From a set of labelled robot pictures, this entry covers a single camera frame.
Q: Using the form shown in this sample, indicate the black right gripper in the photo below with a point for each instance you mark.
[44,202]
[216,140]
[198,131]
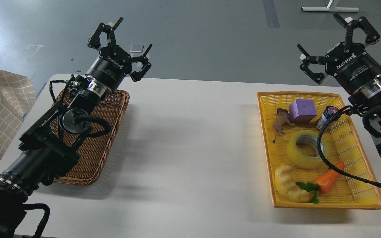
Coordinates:
[356,67]

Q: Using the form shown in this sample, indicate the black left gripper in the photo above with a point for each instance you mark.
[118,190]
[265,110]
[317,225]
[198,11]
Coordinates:
[110,67]

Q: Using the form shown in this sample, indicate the yellow tape roll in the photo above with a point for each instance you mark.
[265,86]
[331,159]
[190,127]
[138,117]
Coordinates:
[299,158]

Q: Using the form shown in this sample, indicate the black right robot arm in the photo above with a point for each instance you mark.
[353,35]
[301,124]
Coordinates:
[365,103]

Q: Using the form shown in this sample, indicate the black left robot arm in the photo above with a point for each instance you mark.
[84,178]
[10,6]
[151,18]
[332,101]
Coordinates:
[49,148]

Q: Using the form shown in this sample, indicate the small jar with dark lid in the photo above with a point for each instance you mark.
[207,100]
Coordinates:
[327,114]

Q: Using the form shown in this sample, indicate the white stand base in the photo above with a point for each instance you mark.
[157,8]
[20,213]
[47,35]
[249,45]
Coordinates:
[330,6]

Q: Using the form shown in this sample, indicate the purple foam block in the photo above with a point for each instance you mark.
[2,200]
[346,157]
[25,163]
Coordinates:
[302,110]

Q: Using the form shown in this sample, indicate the brown toy animal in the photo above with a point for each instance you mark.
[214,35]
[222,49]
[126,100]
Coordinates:
[283,118]

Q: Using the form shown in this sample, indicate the brown wicker basket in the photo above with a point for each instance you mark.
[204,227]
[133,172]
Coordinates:
[94,151]

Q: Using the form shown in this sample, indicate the orange toy carrot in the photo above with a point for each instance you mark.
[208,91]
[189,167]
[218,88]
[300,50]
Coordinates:
[321,185]

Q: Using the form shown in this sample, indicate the yellow plastic basket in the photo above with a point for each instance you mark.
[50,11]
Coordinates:
[345,146]

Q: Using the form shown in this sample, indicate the toy croissant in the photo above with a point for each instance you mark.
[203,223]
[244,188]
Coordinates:
[287,187]

